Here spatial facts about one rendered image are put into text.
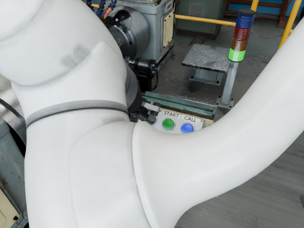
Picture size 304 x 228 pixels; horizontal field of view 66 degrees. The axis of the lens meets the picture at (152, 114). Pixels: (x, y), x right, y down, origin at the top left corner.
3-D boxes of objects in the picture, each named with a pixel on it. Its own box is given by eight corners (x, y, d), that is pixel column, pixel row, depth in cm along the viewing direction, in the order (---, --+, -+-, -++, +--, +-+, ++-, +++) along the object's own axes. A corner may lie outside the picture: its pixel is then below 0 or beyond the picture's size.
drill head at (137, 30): (81, 73, 111) (69, 18, 95) (121, 41, 140) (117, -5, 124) (128, 83, 103) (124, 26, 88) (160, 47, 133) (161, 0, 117)
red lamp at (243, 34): (231, 39, 90) (234, 27, 87) (233, 33, 94) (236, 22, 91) (248, 41, 88) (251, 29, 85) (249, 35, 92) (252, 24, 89)
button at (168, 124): (162, 129, 61) (160, 127, 60) (165, 118, 62) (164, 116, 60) (173, 131, 60) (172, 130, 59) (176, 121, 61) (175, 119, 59)
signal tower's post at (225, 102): (214, 106, 110) (234, 12, 83) (217, 97, 115) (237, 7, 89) (232, 110, 107) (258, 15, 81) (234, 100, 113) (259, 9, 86)
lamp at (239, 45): (229, 50, 93) (231, 39, 90) (231, 44, 97) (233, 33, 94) (245, 52, 91) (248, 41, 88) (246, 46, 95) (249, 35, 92)
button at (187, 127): (180, 134, 60) (179, 133, 58) (183, 122, 60) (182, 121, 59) (192, 137, 59) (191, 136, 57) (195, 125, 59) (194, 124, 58)
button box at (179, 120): (140, 131, 67) (134, 129, 62) (147, 108, 68) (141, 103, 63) (198, 148, 62) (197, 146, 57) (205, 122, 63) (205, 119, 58)
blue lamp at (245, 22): (234, 27, 87) (237, 14, 84) (236, 22, 91) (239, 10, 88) (251, 29, 85) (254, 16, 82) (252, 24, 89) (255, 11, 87)
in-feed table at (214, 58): (179, 83, 125) (181, 63, 118) (192, 61, 145) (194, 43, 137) (225, 92, 118) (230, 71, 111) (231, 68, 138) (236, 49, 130)
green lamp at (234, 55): (227, 60, 95) (229, 50, 93) (229, 54, 100) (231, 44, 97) (242, 63, 94) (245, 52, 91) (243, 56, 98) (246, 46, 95)
